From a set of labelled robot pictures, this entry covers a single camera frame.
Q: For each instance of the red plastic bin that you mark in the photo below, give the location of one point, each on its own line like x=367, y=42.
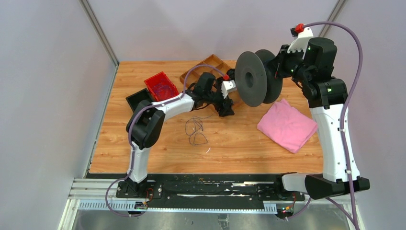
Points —
x=161, y=87

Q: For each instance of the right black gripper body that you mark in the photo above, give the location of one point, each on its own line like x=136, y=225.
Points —
x=287, y=62

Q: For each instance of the wooden compartment tray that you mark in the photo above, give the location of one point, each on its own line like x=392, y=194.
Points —
x=219, y=64

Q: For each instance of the black plastic bin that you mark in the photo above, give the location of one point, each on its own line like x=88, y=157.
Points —
x=134, y=99

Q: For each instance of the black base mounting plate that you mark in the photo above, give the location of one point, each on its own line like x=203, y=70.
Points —
x=209, y=191

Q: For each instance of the aluminium frame rail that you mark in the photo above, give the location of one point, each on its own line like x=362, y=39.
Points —
x=99, y=31

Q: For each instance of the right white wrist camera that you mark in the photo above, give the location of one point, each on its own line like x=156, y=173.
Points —
x=300, y=43

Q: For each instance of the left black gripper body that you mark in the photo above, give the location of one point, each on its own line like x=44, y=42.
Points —
x=217, y=100

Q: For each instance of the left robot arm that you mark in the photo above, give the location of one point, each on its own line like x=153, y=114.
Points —
x=146, y=123

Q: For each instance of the black cable spool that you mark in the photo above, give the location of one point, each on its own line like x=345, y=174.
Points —
x=255, y=78

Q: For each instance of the pink cloth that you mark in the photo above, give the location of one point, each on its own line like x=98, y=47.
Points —
x=286, y=126

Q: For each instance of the rolled black tie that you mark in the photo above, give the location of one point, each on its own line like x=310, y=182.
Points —
x=230, y=75

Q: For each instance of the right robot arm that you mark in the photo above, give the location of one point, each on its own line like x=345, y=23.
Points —
x=311, y=69

